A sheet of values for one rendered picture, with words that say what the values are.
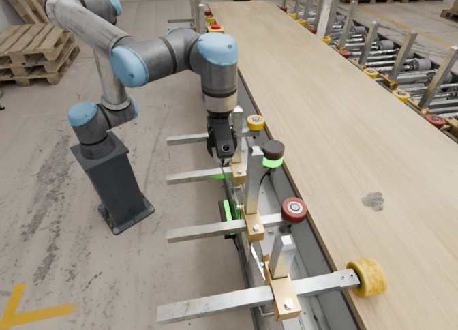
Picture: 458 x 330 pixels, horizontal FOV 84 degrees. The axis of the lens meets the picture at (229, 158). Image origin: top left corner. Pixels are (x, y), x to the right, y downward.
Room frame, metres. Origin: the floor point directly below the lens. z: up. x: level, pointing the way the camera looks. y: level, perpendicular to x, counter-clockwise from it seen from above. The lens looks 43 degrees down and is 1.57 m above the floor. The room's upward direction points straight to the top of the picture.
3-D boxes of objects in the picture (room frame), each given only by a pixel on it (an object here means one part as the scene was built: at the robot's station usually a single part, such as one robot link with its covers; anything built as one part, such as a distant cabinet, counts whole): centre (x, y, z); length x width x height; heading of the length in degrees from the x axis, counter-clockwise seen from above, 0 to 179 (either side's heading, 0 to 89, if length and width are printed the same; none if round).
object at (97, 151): (1.13, 0.76, 0.65); 0.19 x 0.19 x 0.10
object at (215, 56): (0.60, 0.03, 1.32); 0.10 x 0.09 x 0.12; 43
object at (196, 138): (0.95, 0.07, 0.83); 0.43 x 0.03 x 0.04; 100
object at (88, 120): (1.14, 0.76, 0.79); 0.17 x 0.15 x 0.18; 133
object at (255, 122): (0.98, -0.12, 0.85); 0.08 x 0.08 x 0.11
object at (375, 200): (0.52, -0.48, 0.91); 0.09 x 0.07 x 0.02; 127
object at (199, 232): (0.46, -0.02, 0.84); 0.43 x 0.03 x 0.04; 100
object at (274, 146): (0.52, -0.12, 1.03); 0.06 x 0.06 x 0.22; 10
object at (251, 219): (0.49, -0.08, 0.85); 0.13 x 0.06 x 0.05; 10
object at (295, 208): (0.49, -0.21, 0.85); 0.08 x 0.08 x 0.11
